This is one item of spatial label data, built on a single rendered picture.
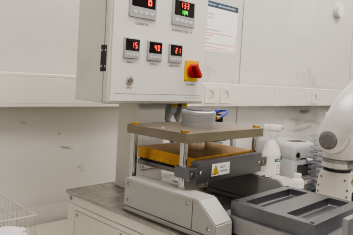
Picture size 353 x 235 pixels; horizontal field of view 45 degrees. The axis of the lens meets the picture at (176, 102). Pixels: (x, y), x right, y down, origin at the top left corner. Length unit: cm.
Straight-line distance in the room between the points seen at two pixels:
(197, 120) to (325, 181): 50
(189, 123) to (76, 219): 36
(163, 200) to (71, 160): 64
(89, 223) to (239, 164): 37
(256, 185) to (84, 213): 41
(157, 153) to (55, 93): 49
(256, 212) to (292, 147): 117
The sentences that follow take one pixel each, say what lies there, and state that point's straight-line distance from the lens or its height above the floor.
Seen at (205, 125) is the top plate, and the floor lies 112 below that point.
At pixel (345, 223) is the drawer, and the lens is 74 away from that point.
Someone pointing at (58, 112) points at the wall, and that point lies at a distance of 139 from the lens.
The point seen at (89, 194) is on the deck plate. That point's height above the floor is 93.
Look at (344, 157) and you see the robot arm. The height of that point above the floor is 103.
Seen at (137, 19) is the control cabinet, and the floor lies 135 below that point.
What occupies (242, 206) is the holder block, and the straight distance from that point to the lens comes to 80.
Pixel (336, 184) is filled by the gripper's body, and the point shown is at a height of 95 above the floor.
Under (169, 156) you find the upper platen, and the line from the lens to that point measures 90.
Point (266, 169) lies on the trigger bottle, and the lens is 189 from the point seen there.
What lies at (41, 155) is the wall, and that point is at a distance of 138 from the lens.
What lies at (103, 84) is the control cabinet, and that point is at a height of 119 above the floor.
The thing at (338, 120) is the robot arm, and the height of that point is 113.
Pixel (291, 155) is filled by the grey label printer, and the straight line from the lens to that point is 195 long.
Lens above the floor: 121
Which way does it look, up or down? 3 degrees down
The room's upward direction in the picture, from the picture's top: 3 degrees clockwise
